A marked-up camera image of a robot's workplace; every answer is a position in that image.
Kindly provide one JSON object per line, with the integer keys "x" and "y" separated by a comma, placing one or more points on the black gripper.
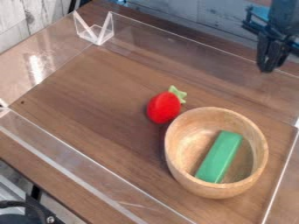
{"x": 277, "y": 20}

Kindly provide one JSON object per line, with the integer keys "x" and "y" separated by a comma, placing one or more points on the brown wooden bowl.
{"x": 187, "y": 141}

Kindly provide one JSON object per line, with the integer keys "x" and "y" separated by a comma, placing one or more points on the clear acrylic corner bracket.
{"x": 96, "y": 34}

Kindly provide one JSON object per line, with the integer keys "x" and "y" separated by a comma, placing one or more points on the green rectangular block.
{"x": 217, "y": 160}

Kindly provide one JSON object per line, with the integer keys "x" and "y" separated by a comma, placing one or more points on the red toy strawberry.
{"x": 164, "y": 106}

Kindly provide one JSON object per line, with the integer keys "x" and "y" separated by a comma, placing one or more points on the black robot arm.
{"x": 275, "y": 25}

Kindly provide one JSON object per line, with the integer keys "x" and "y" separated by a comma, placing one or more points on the black clamp with cable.
{"x": 26, "y": 212}

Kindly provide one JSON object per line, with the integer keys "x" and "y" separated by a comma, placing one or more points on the clear acrylic enclosure wall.
{"x": 76, "y": 134}

